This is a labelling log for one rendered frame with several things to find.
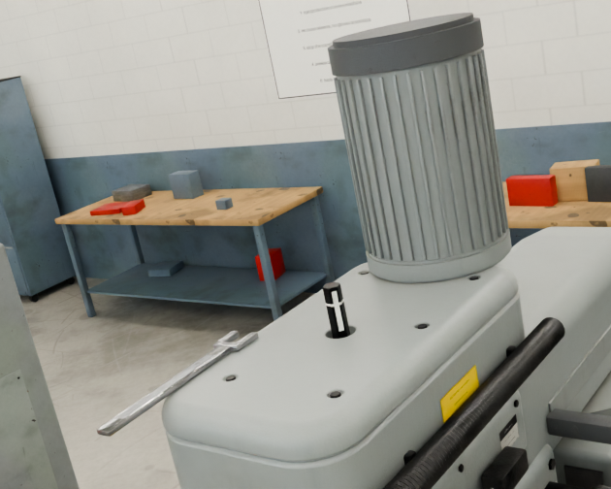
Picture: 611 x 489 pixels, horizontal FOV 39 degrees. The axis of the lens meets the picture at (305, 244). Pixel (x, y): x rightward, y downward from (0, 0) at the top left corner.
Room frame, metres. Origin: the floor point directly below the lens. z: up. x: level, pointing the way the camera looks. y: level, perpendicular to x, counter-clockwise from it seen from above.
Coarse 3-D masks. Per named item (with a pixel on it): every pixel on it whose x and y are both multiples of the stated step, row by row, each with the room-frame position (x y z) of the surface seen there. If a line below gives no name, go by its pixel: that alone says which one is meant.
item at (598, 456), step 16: (608, 384) 1.31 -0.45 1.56; (592, 400) 1.27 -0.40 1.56; (608, 400) 1.26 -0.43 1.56; (560, 448) 1.21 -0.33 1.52; (576, 448) 1.19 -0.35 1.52; (592, 448) 1.19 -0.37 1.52; (608, 448) 1.18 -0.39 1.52; (560, 464) 1.20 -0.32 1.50; (576, 464) 1.18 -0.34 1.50; (592, 464) 1.17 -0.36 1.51; (608, 464) 1.15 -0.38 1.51; (560, 480) 1.20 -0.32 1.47; (576, 480) 1.18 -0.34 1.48; (592, 480) 1.17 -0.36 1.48; (608, 480) 1.15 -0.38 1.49
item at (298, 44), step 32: (288, 0) 6.26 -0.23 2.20; (320, 0) 6.09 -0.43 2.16; (352, 0) 5.93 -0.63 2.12; (384, 0) 5.78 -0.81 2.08; (288, 32) 6.30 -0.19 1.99; (320, 32) 6.12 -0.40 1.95; (352, 32) 5.96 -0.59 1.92; (288, 64) 6.34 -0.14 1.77; (320, 64) 6.16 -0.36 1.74; (288, 96) 6.37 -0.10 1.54
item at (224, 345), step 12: (228, 336) 1.01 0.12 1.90; (252, 336) 1.00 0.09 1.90; (216, 348) 0.98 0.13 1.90; (228, 348) 0.97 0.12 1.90; (240, 348) 0.97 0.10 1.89; (204, 360) 0.95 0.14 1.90; (216, 360) 0.95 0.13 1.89; (180, 372) 0.93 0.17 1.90; (192, 372) 0.92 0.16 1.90; (168, 384) 0.90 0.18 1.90; (180, 384) 0.90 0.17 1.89; (156, 396) 0.88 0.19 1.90; (132, 408) 0.86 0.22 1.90; (144, 408) 0.86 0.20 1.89; (120, 420) 0.84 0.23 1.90; (132, 420) 0.84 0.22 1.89; (108, 432) 0.82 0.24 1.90
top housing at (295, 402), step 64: (320, 320) 1.02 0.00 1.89; (384, 320) 0.98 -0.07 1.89; (448, 320) 0.94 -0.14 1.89; (512, 320) 1.03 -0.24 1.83; (192, 384) 0.91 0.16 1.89; (256, 384) 0.87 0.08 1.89; (320, 384) 0.84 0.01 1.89; (384, 384) 0.82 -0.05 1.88; (448, 384) 0.89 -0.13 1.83; (192, 448) 0.83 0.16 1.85; (256, 448) 0.77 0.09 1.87; (320, 448) 0.74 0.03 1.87; (384, 448) 0.79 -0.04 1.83
